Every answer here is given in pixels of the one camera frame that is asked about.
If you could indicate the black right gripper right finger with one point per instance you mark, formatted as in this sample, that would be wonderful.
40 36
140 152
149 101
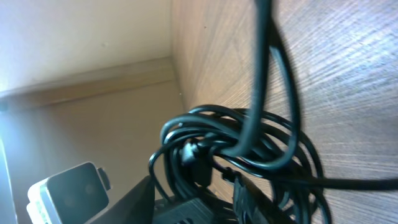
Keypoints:
252 206

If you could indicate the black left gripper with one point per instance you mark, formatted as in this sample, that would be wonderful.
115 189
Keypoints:
198 210

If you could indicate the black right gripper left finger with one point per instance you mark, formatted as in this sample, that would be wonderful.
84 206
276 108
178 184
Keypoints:
137 206

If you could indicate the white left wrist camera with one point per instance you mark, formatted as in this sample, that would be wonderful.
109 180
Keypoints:
75 195

